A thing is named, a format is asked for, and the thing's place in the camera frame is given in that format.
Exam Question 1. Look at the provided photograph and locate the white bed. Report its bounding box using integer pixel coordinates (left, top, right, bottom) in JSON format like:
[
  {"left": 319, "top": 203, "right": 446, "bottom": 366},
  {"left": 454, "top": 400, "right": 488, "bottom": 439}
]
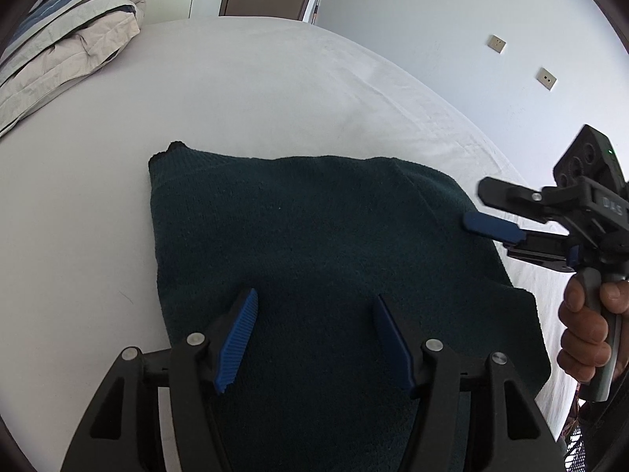
[{"left": 0, "top": 16, "right": 585, "bottom": 472}]

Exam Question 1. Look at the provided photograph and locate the dark green sweater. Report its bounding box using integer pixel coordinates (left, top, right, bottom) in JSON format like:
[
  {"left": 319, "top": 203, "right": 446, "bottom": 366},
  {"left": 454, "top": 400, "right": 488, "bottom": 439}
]
[{"left": 149, "top": 142, "right": 551, "bottom": 472}]

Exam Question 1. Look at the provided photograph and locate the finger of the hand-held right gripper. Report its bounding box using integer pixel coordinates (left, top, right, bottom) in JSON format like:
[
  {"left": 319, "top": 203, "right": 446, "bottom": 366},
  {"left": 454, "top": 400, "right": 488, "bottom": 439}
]
[
  {"left": 478, "top": 176, "right": 558, "bottom": 221},
  {"left": 463, "top": 211, "right": 577, "bottom": 272}
]

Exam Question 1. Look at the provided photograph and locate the person's right hand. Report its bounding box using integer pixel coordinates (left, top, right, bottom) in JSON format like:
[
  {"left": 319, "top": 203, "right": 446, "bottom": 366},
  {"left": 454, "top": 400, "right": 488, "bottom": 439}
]
[{"left": 557, "top": 278, "right": 629, "bottom": 385}]

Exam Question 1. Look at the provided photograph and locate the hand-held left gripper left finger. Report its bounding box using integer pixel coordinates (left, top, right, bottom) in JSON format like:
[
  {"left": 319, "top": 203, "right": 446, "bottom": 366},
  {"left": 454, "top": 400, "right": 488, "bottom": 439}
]
[{"left": 61, "top": 288, "right": 259, "bottom": 472}]

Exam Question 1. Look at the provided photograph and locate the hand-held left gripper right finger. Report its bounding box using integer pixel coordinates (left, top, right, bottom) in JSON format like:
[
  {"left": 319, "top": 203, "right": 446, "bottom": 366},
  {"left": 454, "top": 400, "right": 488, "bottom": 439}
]
[{"left": 372, "top": 294, "right": 566, "bottom": 472}]

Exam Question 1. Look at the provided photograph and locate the folded beige blue duvet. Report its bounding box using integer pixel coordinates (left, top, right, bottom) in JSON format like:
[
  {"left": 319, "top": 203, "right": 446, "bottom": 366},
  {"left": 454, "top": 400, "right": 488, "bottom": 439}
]
[{"left": 0, "top": 0, "right": 147, "bottom": 138}]

